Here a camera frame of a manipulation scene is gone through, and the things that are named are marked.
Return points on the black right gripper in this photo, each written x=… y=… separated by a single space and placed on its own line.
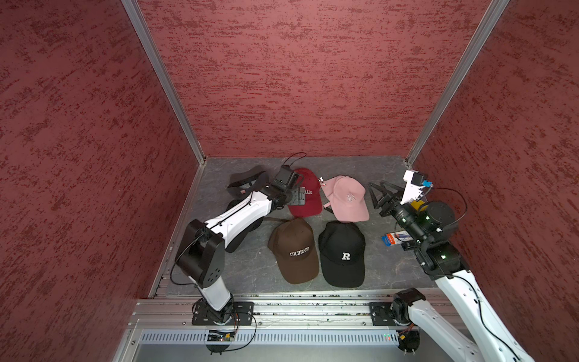
x=390 y=202

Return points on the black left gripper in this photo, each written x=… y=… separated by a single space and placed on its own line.
x=294 y=200

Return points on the dark red baseball cap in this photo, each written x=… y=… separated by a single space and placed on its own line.
x=313 y=204

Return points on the pink baseball cap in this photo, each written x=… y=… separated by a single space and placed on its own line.
x=345 y=197

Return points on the brown baseball cap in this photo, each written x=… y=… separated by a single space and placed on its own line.
x=293 y=246

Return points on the grey baseball cap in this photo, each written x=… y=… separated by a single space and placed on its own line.
x=242 y=184

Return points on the black baseball cap letter R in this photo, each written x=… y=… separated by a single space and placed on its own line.
x=342 y=247

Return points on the black cap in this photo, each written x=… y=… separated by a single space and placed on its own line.
x=246 y=217

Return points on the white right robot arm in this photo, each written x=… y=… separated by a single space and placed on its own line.
x=430 y=227

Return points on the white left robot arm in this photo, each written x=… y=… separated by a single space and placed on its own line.
x=201 y=254

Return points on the yellow plastic cup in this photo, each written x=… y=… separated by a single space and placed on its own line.
x=419 y=206

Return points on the toothpaste tube box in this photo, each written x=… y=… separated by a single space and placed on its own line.
x=396 y=238

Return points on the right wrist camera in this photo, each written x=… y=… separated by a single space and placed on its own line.
x=417 y=184

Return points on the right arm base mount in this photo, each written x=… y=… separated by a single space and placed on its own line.
x=389 y=314

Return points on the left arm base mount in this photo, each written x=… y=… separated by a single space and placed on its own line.
x=234 y=314

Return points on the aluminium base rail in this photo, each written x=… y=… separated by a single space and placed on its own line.
x=333 y=318

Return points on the right rear aluminium corner post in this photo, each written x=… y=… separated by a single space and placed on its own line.
x=480 y=36

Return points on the aluminium corner post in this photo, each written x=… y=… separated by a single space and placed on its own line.
x=138 y=21
x=480 y=36

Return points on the left rear aluminium corner post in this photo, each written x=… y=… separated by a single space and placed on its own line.
x=138 y=21

